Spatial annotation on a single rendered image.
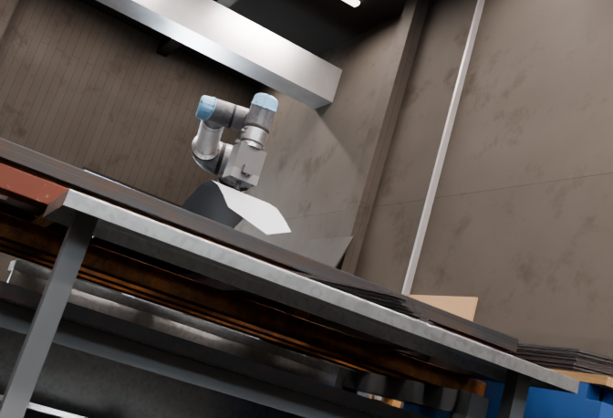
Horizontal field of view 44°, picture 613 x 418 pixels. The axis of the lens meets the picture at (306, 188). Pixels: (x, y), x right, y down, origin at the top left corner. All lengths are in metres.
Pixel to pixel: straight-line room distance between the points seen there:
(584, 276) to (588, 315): 0.34
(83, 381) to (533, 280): 5.02
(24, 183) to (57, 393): 0.96
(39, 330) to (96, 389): 1.06
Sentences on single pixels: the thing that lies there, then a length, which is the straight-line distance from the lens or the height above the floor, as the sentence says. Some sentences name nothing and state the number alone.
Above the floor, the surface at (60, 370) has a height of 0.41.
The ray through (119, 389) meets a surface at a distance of 2.51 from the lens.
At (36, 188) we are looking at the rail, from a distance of 1.67.
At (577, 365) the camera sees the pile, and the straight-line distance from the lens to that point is 2.10.
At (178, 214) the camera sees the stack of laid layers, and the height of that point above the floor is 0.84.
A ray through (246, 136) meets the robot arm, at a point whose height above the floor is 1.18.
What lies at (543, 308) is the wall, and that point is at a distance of 6.74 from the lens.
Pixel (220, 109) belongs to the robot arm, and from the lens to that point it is 2.29.
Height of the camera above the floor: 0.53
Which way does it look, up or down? 15 degrees up
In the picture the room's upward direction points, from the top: 17 degrees clockwise
